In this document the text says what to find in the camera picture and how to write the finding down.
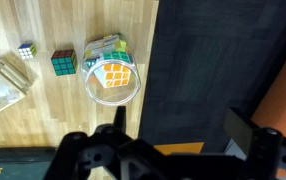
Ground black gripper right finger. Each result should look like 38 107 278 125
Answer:
224 107 286 180

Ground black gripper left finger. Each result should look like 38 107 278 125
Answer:
44 105 141 180

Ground orange-faced white rubik's cube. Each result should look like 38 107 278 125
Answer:
94 53 133 89

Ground black-framed green rubik's cube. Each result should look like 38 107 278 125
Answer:
50 49 79 77

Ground wooden slatted crate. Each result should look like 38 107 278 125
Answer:
0 51 39 121

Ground dark green tool case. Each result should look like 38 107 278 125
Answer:
0 146 59 180

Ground small white-faced rubik's cube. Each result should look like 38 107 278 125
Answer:
17 42 38 60

